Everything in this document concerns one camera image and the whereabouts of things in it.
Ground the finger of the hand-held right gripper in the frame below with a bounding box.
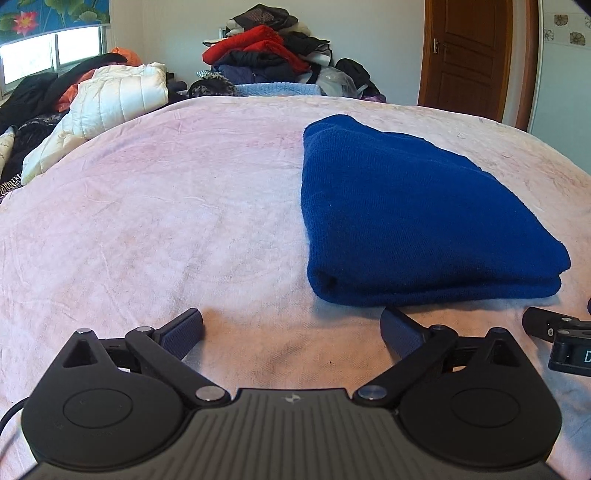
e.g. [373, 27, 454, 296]
[522, 307, 591, 344]

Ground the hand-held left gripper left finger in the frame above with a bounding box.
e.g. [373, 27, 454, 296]
[62, 308, 230, 408]

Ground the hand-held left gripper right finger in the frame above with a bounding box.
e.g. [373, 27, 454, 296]
[355, 305, 527, 409]

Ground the pink bed blanket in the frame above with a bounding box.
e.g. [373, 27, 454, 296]
[0, 95, 591, 480]

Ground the zebra striped cloth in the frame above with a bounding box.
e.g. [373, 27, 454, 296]
[0, 173, 24, 199]

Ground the white puffer jacket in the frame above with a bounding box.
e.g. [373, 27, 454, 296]
[21, 62, 169, 185]

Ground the dark speckled scarf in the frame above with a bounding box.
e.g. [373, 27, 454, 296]
[189, 76, 241, 97]

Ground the dark patterned cloth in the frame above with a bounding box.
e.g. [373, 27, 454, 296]
[9, 113, 70, 158]

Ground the cream printed quilt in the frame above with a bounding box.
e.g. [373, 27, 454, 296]
[0, 127, 19, 162]

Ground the clear plastic bag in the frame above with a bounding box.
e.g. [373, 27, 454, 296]
[318, 67, 358, 97]

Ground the light blue knit sweater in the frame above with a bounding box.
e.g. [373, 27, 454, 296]
[235, 82, 321, 97]

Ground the orange garment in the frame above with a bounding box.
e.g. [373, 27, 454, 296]
[55, 46, 141, 112]

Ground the navy garment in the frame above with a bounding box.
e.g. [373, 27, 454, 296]
[217, 64, 273, 86]

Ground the black bag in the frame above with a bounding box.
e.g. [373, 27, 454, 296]
[335, 58, 382, 95]

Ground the brown wooden door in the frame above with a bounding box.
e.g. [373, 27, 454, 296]
[417, 0, 541, 132]

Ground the black padded jacket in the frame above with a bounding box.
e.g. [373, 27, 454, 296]
[222, 50, 296, 81]

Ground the long black jacket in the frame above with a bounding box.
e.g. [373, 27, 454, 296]
[0, 52, 127, 134]

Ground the red garment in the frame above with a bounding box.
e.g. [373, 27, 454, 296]
[202, 25, 311, 72]

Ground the black crumpled garment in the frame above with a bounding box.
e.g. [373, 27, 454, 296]
[284, 31, 333, 58]

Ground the window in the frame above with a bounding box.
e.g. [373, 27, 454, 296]
[0, 25, 108, 88]

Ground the dark brown garment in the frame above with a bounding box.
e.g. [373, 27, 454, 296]
[230, 4, 298, 31]

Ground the floral roller blind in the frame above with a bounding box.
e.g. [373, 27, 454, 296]
[0, 0, 112, 44]

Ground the black cable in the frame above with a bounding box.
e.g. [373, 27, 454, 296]
[0, 399, 28, 444]

